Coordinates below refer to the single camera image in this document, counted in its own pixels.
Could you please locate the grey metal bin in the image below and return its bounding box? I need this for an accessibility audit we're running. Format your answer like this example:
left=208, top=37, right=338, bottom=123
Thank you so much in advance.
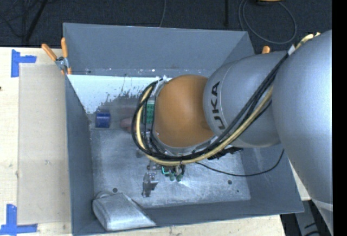
left=62, top=22, right=305, bottom=236

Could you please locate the pale wood flat board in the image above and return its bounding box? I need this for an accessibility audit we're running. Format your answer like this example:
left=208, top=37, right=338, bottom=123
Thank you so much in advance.
left=17, top=63, right=72, bottom=225

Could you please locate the blue small block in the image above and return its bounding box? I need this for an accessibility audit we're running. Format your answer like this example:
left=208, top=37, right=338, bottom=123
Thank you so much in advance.
left=95, top=112, right=112, bottom=129

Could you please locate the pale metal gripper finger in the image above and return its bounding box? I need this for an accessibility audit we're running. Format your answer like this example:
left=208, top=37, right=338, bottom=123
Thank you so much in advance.
left=142, top=181, right=152, bottom=198
left=146, top=171, right=160, bottom=190

